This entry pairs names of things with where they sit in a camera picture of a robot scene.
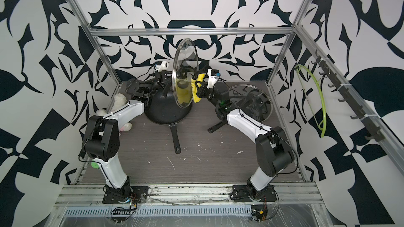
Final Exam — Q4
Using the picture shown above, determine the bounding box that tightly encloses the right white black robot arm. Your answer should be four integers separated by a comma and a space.
193, 82, 295, 194

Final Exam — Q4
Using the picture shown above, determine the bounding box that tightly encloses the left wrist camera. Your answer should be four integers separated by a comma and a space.
156, 61, 169, 72

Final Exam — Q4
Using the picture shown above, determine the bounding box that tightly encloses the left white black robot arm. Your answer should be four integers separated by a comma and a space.
82, 70, 171, 197

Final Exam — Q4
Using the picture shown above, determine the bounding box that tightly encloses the right black frying pan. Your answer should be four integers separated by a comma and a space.
208, 103, 271, 139

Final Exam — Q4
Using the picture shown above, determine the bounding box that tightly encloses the yellow cleaning cloth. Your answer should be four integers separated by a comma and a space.
173, 73, 206, 108

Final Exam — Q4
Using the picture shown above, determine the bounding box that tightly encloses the black wall hook rack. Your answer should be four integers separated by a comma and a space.
312, 51, 385, 143

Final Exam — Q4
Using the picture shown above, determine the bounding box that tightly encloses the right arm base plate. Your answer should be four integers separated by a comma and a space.
230, 185, 277, 202

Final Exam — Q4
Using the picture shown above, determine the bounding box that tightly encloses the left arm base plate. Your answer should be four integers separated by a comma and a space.
102, 185, 149, 204

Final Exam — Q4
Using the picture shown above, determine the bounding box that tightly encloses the left black frying pan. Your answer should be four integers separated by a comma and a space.
145, 88, 192, 154

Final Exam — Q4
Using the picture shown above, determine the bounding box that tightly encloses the glass pot lid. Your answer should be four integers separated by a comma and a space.
228, 84, 272, 122
171, 38, 199, 94

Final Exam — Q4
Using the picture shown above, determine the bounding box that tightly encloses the black frying pan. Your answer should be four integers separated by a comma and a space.
145, 88, 192, 154
208, 103, 271, 139

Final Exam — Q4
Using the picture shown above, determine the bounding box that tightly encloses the white teddy bear pink shirt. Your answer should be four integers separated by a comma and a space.
94, 93, 133, 132

